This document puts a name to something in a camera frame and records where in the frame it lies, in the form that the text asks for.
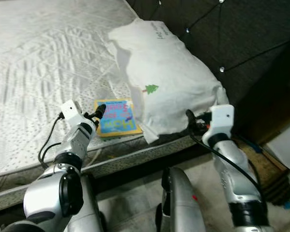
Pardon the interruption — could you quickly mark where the brown woven mat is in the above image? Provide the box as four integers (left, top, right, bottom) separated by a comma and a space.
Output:
232, 135, 290, 206

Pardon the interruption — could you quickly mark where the white quilted mattress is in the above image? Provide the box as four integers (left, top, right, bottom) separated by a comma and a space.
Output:
0, 0, 223, 191

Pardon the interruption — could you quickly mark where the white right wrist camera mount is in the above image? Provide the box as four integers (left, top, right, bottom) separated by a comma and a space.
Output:
205, 104, 235, 143

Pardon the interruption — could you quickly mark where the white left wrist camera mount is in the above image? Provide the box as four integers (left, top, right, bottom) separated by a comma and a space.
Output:
60, 99, 85, 127

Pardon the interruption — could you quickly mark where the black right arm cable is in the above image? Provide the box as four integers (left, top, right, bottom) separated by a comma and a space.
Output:
186, 128, 261, 194

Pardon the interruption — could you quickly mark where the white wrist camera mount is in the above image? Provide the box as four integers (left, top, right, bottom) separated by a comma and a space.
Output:
205, 104, 235, 143
60, 99, 85, 127

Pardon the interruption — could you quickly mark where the silver left robot leg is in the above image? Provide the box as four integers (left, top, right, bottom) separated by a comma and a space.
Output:
68, 174, 107, 232

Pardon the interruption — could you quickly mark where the black left wrist camera cable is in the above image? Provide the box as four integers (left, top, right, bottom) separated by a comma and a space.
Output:
38, 112, 64, 169

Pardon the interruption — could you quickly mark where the dark bed base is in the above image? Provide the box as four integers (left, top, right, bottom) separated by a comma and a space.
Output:
0, 140, 218, 213

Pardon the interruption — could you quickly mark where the silver robot leg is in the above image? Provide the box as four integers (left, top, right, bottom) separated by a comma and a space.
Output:
68, 174, 107, 232
156, 167, 207, 232

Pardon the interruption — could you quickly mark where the dark tufted headboard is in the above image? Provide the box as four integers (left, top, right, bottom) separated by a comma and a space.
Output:
123, 0, 290, 145

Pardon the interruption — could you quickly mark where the colourful children's book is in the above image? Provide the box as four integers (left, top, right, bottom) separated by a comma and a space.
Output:
94, 98, 143, 138

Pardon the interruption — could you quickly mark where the silver right robot leg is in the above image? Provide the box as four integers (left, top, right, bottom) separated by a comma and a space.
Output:
156, 167, 207, 232

